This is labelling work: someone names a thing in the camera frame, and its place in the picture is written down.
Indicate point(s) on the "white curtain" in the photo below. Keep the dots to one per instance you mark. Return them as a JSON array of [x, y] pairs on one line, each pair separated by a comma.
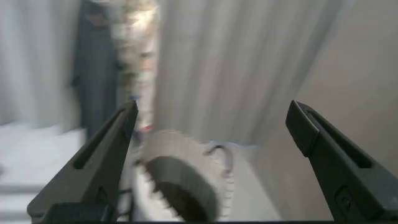
[[217, 62]]

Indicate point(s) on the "dark grey garment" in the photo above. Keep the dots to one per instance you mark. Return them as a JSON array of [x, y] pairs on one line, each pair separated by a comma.
[[96, 77]]

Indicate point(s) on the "white laundry basket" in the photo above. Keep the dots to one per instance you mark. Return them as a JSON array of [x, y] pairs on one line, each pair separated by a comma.
[[186, 149]]

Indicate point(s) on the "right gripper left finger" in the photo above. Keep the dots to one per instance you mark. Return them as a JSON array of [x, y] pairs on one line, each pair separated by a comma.
[[90, 174]]

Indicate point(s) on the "beige partition panel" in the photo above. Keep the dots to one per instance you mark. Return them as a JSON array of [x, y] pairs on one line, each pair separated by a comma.
[[357, 77]]

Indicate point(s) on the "cream printed garment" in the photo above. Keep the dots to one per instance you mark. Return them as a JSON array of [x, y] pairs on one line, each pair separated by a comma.
[[136, 46]]

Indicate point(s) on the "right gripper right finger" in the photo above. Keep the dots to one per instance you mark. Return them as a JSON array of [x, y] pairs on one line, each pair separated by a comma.
[[348, 174]]

